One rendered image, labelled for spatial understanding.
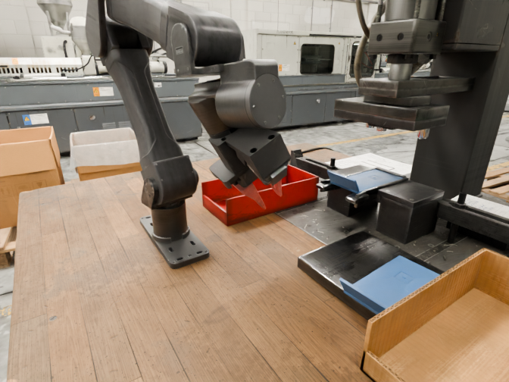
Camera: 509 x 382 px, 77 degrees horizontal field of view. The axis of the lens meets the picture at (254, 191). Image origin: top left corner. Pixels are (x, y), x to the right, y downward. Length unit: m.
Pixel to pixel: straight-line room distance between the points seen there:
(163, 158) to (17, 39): 6.31
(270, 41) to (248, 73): 5.44
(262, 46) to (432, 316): 5.40
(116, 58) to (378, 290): 0.53
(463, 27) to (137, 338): 0.68
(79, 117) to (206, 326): 4.56
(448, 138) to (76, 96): 4.50
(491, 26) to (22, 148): 2.47
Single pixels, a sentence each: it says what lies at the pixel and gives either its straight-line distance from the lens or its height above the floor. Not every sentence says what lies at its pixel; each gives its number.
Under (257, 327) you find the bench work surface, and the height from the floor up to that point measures 0.90.
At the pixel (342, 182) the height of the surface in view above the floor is 1.00.
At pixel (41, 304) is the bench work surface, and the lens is 0.56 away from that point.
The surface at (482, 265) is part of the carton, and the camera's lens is 0.57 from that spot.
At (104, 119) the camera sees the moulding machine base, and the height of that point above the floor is 0.47.
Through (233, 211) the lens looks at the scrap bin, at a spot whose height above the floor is 0.93.
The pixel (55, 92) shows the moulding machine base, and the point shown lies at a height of 0.85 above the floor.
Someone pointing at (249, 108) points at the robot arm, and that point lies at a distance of 0.34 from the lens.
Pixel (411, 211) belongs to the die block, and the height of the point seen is 0.97.
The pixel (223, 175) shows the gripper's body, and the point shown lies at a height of 1.07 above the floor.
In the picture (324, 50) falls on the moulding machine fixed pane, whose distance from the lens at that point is 6.49.
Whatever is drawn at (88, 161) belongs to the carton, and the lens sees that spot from 2.64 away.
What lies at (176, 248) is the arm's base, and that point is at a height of 0.91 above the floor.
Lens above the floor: 1.21
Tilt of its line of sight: 22 degrees down
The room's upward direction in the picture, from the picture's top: straight up
